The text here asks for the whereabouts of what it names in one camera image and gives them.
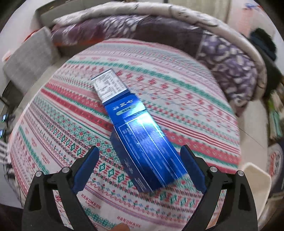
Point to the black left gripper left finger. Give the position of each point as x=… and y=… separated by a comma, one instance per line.
x=40, y=210

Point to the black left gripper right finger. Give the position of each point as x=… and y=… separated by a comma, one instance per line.
x=238, y=211

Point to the blue toothpaste box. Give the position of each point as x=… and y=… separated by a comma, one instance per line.
x=148, y=157

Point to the small blue white box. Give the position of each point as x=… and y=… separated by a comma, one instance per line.
x=109, y=86

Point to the white trash bin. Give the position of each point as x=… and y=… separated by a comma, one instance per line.
x=260, y=183

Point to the blue Ganten water carton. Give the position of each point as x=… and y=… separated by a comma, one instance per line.
x=275, y=166

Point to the wooden bookshelf with books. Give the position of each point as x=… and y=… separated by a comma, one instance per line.
x=275, y=114

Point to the black cabinet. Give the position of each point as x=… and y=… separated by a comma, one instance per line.
x=274, y=76

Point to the purple white folded quilt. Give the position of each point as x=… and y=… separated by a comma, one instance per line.
x=234, y=62

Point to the grey checked cushion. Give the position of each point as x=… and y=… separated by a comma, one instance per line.
x=26, y=65

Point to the dark clothes pile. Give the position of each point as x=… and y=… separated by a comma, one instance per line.
x=264, y=41

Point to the beige curtain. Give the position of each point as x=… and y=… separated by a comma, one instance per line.
x=216, y=8

